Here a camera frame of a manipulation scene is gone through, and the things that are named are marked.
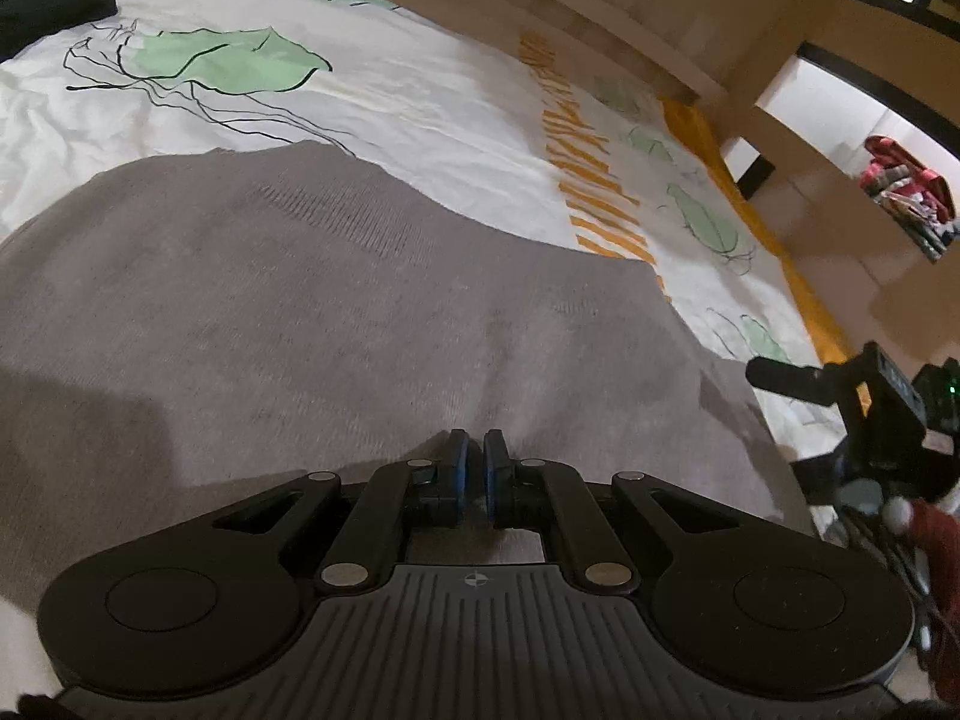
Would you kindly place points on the black folded garment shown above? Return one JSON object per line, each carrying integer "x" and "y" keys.
{"x": 52, "y": 11}

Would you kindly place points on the grey knit hoodie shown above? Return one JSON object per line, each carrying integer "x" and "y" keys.
{"x": 337, "y": 315}

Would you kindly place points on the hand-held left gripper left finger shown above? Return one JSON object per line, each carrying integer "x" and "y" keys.
{"x": 459, "y": 465}

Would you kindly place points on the pile of colourful clothes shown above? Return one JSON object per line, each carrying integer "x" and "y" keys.
{"x": 911, "y": 187}

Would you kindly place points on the white leaf print blanket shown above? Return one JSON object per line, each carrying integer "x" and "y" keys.
{"x": 450, "y": 90}

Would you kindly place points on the wooden shelf unit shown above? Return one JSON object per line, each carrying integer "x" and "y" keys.
{"x": 825, "y": 187}

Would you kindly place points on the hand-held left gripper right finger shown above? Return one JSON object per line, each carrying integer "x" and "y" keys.
{"x": 492, "y": 474}

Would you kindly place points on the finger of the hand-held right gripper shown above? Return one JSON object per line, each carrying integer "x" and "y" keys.
{"x": 795, "y": 376}
{"x": 814, "y": 476}

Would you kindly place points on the person's right forearm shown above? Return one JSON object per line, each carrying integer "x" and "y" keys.
{"x": 941, "y": 577}

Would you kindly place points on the wooden bed headboard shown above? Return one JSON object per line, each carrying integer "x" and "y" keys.
{"x": 600, "y": 0}

